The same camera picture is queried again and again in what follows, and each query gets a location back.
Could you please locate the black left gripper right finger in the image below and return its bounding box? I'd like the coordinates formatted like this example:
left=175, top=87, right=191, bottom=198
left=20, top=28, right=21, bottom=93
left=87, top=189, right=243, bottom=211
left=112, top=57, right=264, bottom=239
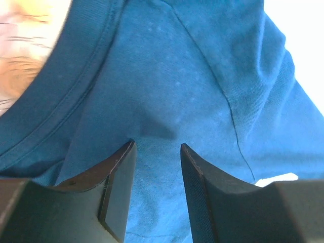
left=181, top=144, right=323, bottom=242

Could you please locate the dark blue t shirt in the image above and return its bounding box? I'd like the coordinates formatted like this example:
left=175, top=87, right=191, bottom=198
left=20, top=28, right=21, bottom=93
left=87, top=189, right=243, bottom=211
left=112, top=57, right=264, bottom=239
left=1, top=1, right=323, bottom=242

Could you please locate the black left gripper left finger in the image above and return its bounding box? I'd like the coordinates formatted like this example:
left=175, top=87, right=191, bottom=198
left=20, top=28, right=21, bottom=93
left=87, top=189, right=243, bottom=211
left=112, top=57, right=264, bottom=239
left=1, top=141, right=136, bottom=242

